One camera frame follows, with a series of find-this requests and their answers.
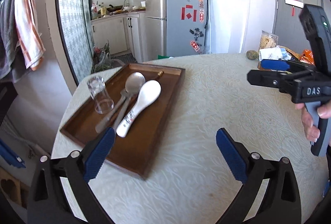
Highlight orange striped towel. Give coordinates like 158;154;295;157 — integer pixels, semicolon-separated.
14;0;46;71

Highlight wooden tray with cups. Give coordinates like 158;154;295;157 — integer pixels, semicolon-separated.
258;62;266;71

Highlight clear drinking glass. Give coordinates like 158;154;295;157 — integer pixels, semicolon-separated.
87;75;114;114

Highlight dark floor mat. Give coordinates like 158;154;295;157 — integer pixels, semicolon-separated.
113;53;137;64

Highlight white kitchen cabinets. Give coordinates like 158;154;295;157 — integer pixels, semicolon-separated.
91;11;148;63

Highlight silver refrigerator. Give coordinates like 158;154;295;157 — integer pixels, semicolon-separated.
145;0;208;60

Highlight person's right hand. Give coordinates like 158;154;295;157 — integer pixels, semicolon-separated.
295;102;331;142

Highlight dark wooden chopstick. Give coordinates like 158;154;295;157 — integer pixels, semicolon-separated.
152;71;164;80

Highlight white ceramic soup spoon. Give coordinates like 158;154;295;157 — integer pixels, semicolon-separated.
116;80;162;138

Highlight clear snack jar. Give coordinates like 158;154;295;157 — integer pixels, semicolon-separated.
259;31;278;50

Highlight round stone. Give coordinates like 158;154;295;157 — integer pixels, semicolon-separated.
246;50;259;60

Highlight brown wooden tray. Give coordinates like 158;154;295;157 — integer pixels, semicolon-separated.
60;63;185;180

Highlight grey towel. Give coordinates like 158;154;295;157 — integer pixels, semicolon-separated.
1;0;30;83

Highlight metal spoon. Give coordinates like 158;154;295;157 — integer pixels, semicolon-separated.
113;72;146;130

